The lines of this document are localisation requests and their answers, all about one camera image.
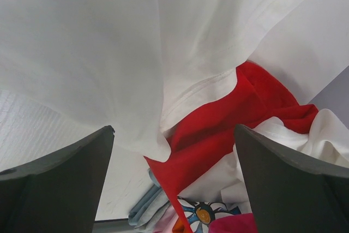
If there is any red t-shirt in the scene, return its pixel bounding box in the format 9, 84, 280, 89
146, 62, 318, 232

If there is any light blue folded t-shirt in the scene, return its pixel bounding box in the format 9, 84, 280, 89
128, 169, 170, 232

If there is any white folded t-shirt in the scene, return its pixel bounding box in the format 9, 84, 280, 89
178, 109, 348, 213

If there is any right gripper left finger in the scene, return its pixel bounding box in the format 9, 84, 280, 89
1, 126, 115, 232

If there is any flower print t-shirt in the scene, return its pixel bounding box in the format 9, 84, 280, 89
178, 197, 242, 233

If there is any orange folded t-shirt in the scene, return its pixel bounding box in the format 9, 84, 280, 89
172, 218, 186, 233

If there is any pink folded t-shirt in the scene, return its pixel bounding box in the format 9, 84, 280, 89
153, 206, 179, 233

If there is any magenta t-shirt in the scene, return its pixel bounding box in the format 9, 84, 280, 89
208, 213, 258, 233

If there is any white floral print t-shirt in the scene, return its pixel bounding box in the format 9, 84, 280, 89
0, 0, 338, 163

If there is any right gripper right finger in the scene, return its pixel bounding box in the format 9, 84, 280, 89
234, 124, 348, 232

